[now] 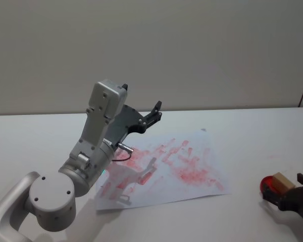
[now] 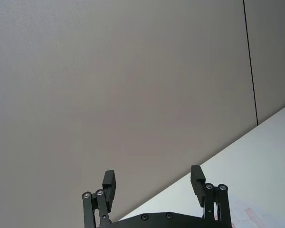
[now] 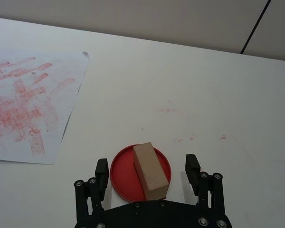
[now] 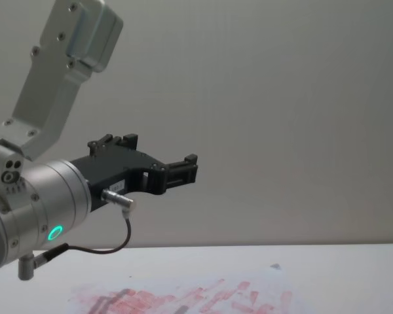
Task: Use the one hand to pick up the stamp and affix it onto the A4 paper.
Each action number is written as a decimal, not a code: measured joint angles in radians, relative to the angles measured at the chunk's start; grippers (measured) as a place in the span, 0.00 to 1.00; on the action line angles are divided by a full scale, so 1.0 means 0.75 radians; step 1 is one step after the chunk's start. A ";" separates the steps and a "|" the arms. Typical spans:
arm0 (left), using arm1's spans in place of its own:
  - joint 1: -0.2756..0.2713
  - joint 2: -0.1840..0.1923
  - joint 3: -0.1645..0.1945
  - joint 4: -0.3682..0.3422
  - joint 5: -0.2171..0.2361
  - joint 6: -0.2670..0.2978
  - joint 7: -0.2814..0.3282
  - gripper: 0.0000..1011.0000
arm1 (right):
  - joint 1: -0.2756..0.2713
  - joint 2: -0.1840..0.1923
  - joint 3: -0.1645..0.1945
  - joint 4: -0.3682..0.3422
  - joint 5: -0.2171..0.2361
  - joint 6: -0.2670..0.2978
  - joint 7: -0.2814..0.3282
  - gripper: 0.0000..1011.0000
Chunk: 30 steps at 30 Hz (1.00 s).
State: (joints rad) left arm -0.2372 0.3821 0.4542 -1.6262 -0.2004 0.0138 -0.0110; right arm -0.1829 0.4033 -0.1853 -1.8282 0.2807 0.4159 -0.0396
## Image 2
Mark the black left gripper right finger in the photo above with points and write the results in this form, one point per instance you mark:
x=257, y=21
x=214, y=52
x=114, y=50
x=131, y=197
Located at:
x=197, y=187

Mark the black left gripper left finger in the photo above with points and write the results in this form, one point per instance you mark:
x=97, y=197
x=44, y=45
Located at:
x=107, y=190

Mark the white table cloth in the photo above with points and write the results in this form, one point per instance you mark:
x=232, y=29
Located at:
x=256, y=166

